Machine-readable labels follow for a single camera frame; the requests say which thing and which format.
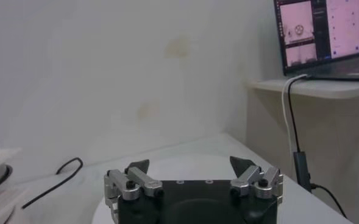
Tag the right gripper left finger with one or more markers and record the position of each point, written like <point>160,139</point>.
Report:
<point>139,182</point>

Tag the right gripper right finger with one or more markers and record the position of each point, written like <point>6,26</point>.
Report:
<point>249,181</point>

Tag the white round plate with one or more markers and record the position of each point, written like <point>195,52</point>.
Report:
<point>182,167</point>

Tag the white side table with label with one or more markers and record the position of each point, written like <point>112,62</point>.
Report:
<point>334,137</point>

